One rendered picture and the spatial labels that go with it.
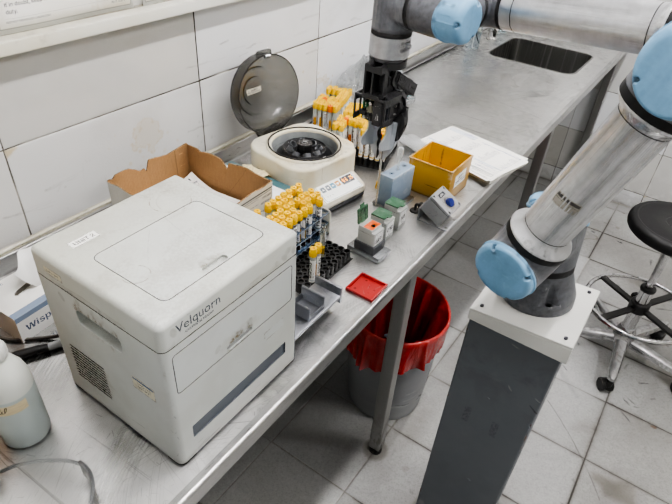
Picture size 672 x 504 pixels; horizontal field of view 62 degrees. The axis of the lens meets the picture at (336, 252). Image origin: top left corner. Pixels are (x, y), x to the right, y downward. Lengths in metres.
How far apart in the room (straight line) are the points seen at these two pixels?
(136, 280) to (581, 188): 0.65
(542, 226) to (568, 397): 1.48
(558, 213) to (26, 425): 0.88
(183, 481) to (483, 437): 0.78
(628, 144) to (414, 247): 0.65
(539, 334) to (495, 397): 0.25
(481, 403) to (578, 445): 0.91
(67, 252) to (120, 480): 0.35
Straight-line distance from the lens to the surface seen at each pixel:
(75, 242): 0.89
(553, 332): 1.18
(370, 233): 1.27
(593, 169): 0.89
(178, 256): 0.82
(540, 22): 1.03
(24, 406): 0.97
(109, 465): 0.98
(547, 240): 0.97
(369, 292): 1.22
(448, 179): 1.52
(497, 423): 1.41
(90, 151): 1.38
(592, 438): 2.29
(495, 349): 1.26
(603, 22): 0.99
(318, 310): 1.09
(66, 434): 1.03
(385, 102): 1.06
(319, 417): 2.07
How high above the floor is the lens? 1.67
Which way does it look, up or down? 37 degrees down
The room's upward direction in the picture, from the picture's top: 5 degrees clockwise
